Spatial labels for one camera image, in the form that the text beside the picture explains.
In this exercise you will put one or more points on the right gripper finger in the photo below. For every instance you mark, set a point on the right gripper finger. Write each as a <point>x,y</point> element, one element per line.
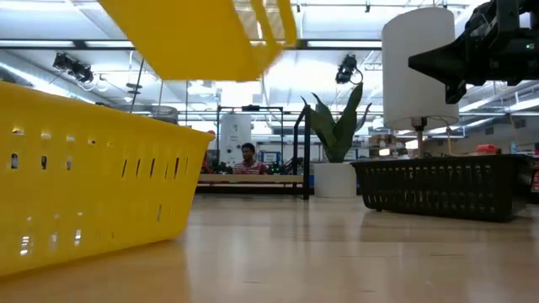
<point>433,72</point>
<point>433,56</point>

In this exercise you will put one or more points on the yellow plastic basket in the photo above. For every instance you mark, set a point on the yellow plastic basket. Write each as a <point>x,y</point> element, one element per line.
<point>189,42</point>
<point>84,189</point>

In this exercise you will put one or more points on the white shade lamp wooden base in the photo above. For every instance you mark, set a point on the white shade lamp wooden base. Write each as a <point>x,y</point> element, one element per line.
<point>417,63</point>

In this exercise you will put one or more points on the red object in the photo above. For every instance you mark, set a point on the red object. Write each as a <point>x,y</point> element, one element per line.
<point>486,149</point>

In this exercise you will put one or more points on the snake plant in white pot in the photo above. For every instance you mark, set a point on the snake plant in white pot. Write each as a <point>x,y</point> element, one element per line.
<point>337,126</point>

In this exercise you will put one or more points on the black plastic basket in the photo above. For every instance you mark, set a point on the black plastic basket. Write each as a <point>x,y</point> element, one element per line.
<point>442,189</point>

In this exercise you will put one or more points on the person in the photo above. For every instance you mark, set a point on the person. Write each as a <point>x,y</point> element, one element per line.
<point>249,168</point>

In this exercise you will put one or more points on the white cylindrical tank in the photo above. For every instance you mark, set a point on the white cylindrical tank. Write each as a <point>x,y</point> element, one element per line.
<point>233,134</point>

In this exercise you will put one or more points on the black ceiling-mounted camera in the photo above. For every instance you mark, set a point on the black ceiling-mounted camera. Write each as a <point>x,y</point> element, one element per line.
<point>76,69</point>
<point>346,69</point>

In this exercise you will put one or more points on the wooden shelf black metal frame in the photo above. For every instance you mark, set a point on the wooden shelf black metal frame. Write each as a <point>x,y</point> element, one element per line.
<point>252,179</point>

